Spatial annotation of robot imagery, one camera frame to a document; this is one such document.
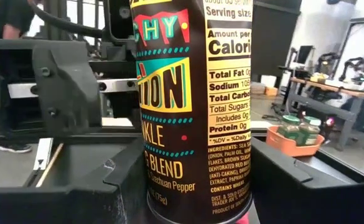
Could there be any black partition panel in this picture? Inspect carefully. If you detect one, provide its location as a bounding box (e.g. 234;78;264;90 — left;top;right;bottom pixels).
251;0;303;85

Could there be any white box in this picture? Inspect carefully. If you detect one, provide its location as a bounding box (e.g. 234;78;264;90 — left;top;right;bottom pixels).
260;74;278;88

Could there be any wooden tray with jars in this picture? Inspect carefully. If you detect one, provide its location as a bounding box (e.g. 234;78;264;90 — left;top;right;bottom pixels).
265;125;325;158

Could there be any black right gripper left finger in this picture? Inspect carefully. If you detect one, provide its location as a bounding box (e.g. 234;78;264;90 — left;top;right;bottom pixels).
0;138;149;224

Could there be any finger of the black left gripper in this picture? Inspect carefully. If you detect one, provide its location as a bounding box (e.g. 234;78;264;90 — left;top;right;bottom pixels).
33;49;103;138

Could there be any small cardboard box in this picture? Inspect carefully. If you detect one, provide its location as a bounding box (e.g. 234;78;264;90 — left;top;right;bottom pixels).
264;86;279;97

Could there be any brown seasoning can yellow lid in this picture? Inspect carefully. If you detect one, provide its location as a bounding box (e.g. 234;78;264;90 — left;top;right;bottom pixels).
129;0;254;224

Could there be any wooden work table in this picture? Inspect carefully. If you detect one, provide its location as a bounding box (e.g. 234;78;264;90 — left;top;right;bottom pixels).
286;76;364;152

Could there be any person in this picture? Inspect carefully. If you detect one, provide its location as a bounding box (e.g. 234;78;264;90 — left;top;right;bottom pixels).
0;0;35;155

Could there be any green-label glass spice jar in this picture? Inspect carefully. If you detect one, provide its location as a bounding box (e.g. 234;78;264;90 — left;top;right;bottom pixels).
296;115;322;147

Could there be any thin wooden stick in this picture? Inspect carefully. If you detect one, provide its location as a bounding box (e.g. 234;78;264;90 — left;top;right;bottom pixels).
35;142;65;188

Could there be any small black monitor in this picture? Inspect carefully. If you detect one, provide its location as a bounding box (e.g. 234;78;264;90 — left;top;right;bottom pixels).
296;45;315;65

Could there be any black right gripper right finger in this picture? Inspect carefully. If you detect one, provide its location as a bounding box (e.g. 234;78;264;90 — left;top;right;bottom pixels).
251;136;364;224

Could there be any green oregano spice jar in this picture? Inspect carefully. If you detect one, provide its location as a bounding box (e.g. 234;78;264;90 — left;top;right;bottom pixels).
277;114;301;141

